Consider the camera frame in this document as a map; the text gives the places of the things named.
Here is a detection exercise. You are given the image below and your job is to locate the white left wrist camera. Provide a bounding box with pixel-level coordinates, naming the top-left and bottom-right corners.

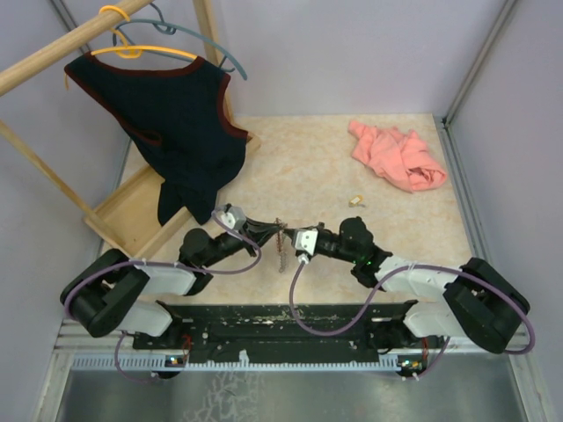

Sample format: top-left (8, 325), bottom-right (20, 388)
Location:
top-left (213, 204), bottom-right (246, 231)

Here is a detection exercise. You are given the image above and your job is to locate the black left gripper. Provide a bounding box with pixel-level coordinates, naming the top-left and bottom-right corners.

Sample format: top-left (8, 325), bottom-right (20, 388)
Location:
top-left (202, 216), bottom-right (282, 268)

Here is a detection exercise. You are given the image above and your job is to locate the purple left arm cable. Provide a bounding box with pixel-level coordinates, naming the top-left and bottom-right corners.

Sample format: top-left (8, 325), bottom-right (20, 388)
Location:
top-left (64, 210), bottom-right (263, 382)

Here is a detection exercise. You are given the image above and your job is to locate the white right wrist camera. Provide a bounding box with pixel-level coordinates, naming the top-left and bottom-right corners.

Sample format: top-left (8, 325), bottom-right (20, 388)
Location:
top-left (292, 229), bottom-right (318, 265)

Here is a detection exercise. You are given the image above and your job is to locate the dark navy vest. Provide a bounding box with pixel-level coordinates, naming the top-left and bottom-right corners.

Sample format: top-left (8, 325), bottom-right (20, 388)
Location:
top-left (64, 54), bottom-right (248, 224)

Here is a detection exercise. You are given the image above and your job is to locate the yellow tag with key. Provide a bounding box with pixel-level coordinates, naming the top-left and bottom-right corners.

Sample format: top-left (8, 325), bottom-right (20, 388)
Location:
top-left (348, 195), bottom-right (366, 207)

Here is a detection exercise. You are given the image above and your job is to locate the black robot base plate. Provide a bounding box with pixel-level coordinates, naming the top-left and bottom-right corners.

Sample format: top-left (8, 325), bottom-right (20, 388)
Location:
top-left (132, 302), bottom-right (443, 368)

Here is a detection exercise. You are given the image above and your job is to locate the aluminium frame rail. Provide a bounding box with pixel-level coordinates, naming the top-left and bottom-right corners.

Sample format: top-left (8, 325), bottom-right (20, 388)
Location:
top-left (33, 305), bottom-right (559, 421)

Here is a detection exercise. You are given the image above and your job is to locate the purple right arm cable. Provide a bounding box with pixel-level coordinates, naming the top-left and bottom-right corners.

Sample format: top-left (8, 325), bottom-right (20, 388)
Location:
top-left (289, 258), bottom-right (536, 379)

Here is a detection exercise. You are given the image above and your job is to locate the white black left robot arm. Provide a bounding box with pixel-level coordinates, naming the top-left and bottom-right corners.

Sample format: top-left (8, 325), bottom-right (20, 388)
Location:
top-left (60, 213), bottom-right (283, 349)

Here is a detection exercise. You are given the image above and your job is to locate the grey-blue clothes hanger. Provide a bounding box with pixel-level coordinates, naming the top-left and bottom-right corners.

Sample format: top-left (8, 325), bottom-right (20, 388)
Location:
top-left (113, 1), bottom-right (248, 81)

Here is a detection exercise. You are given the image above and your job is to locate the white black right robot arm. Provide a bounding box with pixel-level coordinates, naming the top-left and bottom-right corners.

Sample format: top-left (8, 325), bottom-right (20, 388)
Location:
top-left (283, 216), bottom-right (536, 354)

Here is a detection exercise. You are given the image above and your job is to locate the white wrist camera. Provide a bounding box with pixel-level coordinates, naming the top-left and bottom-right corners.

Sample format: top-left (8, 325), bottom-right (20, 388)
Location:
top-left (292, 229), bottom-right (318, 265)
top-left (213, 204), bottom-right (246, 231)

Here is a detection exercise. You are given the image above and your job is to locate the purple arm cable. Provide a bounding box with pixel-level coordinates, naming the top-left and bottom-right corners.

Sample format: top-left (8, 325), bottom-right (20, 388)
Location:
top-left (64, 210), bottom-right (263, 382)
top-left (289, 258), bottom-right (536, 379)

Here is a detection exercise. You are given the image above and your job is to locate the yellow clothes hanger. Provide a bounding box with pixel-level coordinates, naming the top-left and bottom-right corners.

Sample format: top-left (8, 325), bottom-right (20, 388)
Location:
top-left (64, 5), bottom-right (198, 91)

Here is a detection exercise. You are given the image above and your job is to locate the pink crumpled cloth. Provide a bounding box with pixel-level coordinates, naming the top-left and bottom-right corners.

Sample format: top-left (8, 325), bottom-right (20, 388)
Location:
top-left (347, 120), bottom-right (448, 193)

